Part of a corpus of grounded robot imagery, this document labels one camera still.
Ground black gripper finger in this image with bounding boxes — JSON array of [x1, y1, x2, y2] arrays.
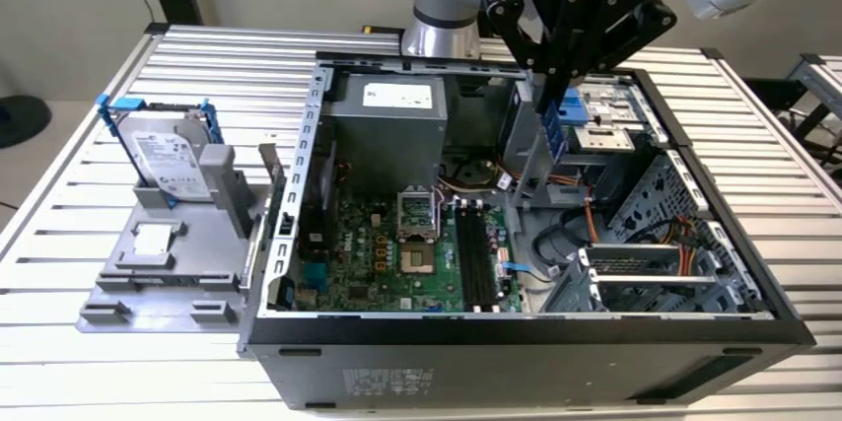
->
[[565, 0, 681, 93], [483, 0, 575, 115]]

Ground RAM stick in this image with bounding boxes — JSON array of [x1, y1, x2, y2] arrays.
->
[[538, 105, 569, 169], [98, 276, 238, 292]]

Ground black RAM slot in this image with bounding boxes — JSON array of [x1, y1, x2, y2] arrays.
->
[[469, 198, 494, 313], [477, 198, 502, 313], [461, 198, 486, 313], [453, 198, 478, 313]]

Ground blue drive bay latch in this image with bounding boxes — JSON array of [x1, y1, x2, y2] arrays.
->
[[558, 86, 591, 127]]

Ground neighbouring metal table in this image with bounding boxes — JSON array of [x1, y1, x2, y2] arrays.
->
[[786, 52, 842, 167]]

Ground grey power supply unit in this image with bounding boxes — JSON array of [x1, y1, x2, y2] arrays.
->
[[326, 73, 450, 195]]

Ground metal socket cover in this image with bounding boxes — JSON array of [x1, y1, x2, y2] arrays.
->
[[397, 185, 441, 241]]

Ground black case fan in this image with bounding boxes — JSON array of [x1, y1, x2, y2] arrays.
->
[[307, 142, 341, 246]]

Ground grey disk bay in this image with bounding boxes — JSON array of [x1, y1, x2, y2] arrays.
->
[[545, 243, 732, 315]]

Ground CPU socket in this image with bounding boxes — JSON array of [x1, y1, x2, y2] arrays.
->
[[399, 238, 439, 274]]

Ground green motherboard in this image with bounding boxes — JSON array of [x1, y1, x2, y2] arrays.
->
[[295, 193, 527, 314]]

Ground teal board connector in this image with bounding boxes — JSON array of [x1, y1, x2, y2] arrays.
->
[[302, 262, 330, 292]]

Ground hard disk in blue carrier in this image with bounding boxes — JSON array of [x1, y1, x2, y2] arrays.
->
[[95, 94, 226, 209]]

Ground grey parts rack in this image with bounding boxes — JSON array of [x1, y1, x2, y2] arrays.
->
[[72, 144, 278, 336]]

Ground silver CPU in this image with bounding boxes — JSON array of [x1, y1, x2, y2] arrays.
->
[[131, 224, 176, 257]]

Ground black open PC case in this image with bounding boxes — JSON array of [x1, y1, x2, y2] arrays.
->
[[235, 50, 817, 412]]

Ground black round stand base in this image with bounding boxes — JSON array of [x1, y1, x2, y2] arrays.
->
[[0, 94, 54, 149]]

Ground orange red wire bundle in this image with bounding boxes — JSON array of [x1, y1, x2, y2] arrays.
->
[[671, 216, 701, 278]]

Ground black looped wire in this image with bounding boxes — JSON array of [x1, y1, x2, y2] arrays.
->
[[530, 221, 589, 275]]

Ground graphics card with metal bracket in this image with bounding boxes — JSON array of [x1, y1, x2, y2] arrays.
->
[[239, 143, 289, 297]]

